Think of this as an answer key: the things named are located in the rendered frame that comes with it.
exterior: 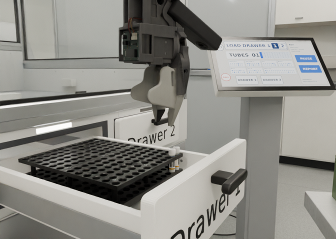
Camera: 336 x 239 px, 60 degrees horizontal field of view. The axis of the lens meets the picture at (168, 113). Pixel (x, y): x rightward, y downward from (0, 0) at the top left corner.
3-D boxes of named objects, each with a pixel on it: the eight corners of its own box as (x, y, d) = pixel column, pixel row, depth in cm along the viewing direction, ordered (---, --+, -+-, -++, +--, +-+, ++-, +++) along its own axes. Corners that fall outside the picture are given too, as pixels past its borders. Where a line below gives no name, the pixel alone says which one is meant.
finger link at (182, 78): (164, 95, 46) (161, 40, 46) (173, 95, 47) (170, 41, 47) (181, 94, 42) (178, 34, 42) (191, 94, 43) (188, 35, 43)
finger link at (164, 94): (143, 128, 44) (140, 67, 44) (175, 125, 47) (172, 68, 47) (154, 129, 41) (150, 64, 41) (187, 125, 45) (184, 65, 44)
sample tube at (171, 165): (173, 175, 51) (173, 150, 50) (167, 174, 52) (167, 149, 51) (176, 173, 52) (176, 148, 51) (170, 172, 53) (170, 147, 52)
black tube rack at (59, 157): (182, 186, 54) (182, 152, 53) (118, 232, 39) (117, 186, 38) (95, 165, 65) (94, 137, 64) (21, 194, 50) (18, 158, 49)
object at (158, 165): (182, 156, 53) (182, 153, 53) (117, 190, 38) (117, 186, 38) (174, 154, 54) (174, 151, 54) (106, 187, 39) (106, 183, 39)
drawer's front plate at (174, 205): (244, 196, 54) (246, 138, 52) (155, 304, 29) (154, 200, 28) (234, 194, 54) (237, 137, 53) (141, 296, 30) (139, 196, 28)
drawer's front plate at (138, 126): (178, 139, 97) (178, 106, 95) (120, 163, 72) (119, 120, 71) (174, 138, 98) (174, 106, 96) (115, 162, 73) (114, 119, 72)
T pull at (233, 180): (248, 177, 41) (248, 168, 41) (229, 197, 35) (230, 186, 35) (224, 172, 43) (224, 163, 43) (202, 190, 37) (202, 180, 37)
